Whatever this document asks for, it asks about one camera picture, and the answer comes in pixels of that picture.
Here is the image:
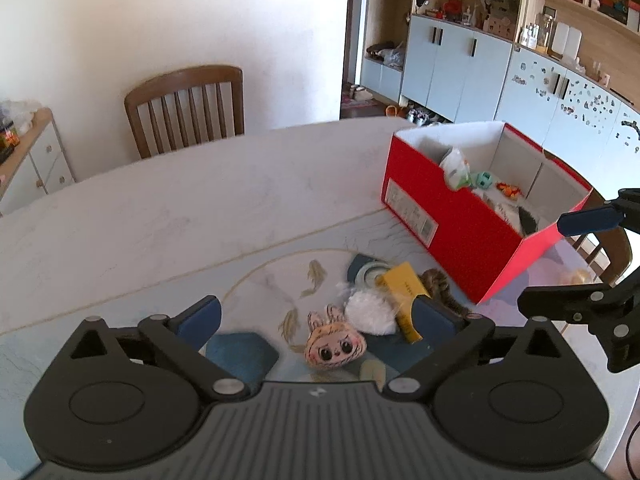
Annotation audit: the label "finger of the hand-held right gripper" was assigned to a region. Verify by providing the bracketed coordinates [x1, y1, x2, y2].
[556, 187, 640, 237]
[516, 267, 640, 374]

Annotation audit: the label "brown wooden slatted chair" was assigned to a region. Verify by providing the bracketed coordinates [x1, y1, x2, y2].
[124, 65, 246, 160]
[570, 227, 633, 286]

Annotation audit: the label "blue printed table mat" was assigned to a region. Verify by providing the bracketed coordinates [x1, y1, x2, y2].
[0, 207, 621, 480]

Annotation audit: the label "crumpled clear plastic bags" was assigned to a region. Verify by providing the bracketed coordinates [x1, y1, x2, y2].
[0, 99, 41, 131]

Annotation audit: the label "red cardboard box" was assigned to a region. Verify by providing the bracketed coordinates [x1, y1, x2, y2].
[381, 121, 593, 306]

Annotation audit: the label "brown plush toy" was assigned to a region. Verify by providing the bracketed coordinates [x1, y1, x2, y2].
[420, 269, 468, 317]

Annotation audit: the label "tall glass storage jar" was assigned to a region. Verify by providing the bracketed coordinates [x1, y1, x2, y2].
[535, 12, 556, 53]

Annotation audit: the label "white canister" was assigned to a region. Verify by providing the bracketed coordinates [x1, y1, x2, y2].
[550, 21, 583, 58]

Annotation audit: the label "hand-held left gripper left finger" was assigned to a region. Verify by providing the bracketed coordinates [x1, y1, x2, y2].
[69, 295, 252, 402]

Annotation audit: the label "light blue wall cabinet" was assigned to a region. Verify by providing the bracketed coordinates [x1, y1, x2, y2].
[360, 0, 640, 201]

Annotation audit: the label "white fluffy ball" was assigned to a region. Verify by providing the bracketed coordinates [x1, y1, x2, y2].
[345, 290, 396, 336]

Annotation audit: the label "pink doll face plush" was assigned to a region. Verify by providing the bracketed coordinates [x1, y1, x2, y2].
[305, 305, 367, 372]

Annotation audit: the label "white wooden sideboard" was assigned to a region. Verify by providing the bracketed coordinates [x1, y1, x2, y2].
[0, 107, 76, 216]

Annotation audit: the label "yellow rectangular box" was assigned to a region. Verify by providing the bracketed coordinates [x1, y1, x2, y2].
[375, 262, 431, 345]

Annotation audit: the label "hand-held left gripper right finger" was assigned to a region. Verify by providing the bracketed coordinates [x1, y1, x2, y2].
[381, 295, 572, 402]

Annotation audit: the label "black cable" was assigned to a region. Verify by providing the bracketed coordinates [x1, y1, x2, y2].
[622, 420, 640, 480]

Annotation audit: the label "row of small sneakers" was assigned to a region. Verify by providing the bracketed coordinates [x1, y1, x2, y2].
[406, 107, 443, 126]

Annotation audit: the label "white plastic bag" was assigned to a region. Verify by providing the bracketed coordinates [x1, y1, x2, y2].
[440, 147, 473, 191]

